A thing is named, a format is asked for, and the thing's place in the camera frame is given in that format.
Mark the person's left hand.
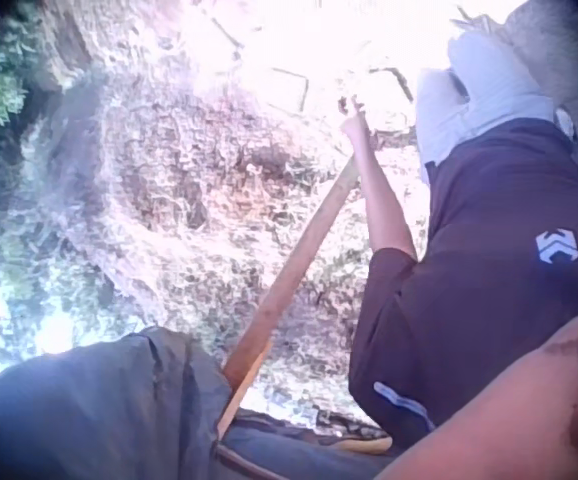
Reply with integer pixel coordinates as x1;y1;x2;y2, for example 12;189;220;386
337;94;373;151

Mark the long wooden stick handle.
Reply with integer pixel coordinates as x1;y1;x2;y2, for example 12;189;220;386
215;155;362;441

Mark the grey rock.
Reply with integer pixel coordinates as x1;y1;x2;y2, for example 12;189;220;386
498;0;578;177

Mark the green leafy plant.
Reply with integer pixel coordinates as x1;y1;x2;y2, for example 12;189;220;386
0;9;46;127

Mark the grey-blue cloth bag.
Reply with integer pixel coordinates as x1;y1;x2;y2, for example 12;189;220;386
0;324;395;480

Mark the yellow strap piece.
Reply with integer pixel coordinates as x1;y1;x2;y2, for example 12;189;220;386
332;434;394;455

